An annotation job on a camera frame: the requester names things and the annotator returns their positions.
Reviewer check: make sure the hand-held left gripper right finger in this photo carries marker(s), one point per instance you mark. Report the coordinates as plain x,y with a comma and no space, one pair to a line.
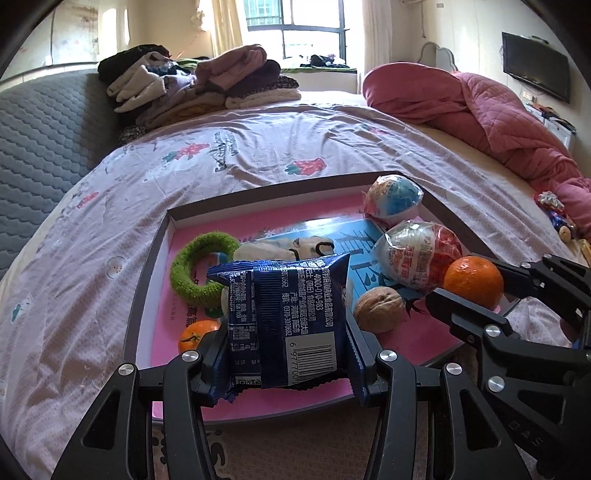
364,369

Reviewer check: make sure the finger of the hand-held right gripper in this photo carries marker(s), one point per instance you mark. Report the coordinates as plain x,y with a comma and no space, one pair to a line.
549,281
471,318

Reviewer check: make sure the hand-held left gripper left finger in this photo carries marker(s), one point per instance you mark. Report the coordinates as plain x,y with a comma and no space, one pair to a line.
207,369

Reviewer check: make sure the orange tangerine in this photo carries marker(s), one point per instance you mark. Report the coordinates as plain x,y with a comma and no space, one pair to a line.
198,334
473,279

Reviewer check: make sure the brown walnut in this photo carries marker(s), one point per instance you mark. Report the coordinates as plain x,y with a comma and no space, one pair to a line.
379,308

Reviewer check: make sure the red ball snack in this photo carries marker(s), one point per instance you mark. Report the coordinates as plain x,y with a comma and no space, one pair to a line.
418,254

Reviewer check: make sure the green fuzzy hair scrunchie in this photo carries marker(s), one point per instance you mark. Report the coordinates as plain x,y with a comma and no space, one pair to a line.
178,277

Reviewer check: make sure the grey cardboard box tray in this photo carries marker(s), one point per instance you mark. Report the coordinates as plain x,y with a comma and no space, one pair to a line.
138,300

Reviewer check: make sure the blue white ball snack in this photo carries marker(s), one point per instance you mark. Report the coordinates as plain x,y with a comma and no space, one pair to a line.
395,196

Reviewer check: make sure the yellow snack packet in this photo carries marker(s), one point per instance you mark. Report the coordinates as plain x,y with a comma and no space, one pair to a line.
584,248

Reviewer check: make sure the small walnut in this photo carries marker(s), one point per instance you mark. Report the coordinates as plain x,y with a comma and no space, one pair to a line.
565,233

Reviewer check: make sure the small blue snack packet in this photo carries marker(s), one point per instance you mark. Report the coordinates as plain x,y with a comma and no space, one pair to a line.
560,220

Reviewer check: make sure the white drawer cabinet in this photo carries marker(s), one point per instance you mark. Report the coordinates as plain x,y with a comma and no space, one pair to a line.
554,124

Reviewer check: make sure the cardboard tray with pink book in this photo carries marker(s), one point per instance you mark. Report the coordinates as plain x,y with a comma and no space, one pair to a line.
323,207

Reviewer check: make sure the pink quilted blanket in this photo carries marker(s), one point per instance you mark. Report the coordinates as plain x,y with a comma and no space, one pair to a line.
471,115

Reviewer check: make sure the white framed mirror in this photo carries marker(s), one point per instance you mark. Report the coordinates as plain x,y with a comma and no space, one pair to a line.
436,55

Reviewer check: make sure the grey quilted headboard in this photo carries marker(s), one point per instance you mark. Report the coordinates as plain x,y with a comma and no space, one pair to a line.
41,152

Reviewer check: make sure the pile of folded clothes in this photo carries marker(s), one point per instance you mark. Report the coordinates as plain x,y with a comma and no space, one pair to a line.
198,87

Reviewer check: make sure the dark clothes on windowsill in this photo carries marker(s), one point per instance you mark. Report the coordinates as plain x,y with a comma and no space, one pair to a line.
328,61

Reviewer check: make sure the cream curtain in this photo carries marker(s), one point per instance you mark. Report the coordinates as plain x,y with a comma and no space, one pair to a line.
376,32
226,23

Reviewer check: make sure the window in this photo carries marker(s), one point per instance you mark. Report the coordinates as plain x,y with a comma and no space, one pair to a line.
295,23

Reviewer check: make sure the black wall television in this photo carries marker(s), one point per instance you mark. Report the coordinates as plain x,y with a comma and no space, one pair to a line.
535,67

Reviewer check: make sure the floral wall panels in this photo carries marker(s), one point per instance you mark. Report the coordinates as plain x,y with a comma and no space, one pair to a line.
64,32

